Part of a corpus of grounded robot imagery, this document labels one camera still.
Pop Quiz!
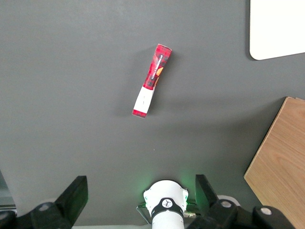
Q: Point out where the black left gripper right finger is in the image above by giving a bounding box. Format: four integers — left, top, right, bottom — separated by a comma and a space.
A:
188, 174, 239, 229

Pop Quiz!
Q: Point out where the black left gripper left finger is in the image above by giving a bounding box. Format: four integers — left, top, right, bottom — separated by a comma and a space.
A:
30, 176, 89, 229

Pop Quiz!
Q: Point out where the red cookie box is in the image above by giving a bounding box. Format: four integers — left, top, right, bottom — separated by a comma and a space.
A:
132, 43, 173, 119

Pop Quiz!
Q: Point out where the white tray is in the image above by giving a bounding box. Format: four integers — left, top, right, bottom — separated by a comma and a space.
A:
249, 0, 305, 61

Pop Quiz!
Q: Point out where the wooden board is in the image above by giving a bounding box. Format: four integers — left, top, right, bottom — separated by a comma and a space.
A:
244, 96, 305, 229

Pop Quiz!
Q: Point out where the thin grey cable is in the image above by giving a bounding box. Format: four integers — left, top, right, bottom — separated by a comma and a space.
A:
136, 202, 153, 225

